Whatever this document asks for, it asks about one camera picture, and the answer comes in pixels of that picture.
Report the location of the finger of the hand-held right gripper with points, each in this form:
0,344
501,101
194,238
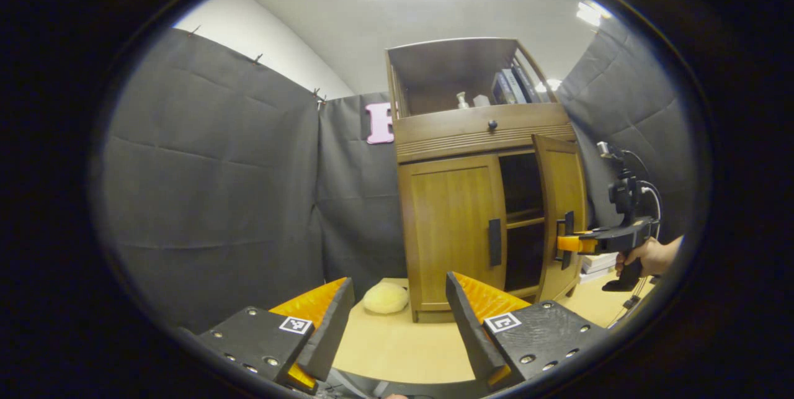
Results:
574,243

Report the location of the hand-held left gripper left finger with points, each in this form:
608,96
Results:
332,337

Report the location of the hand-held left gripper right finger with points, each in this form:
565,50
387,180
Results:
471,337

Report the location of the wooden shoe cabinet door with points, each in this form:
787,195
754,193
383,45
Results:
561,188
450,225

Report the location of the wooden double-door shoe cabinet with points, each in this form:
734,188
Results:
446,64

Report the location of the wooden cabinet drawer with knob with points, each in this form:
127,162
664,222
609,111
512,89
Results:
446,129

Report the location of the cream plush cushion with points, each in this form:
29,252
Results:
384,298

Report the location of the small ceiling light panel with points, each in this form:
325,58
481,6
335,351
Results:
549,85
589,13

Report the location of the dark blue book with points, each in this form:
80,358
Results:
500,90
526,84

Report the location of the grey book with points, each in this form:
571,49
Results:
513,87

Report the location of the small white box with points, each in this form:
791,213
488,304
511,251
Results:
481,101

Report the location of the black backdrop cloth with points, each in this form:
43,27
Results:
205,188

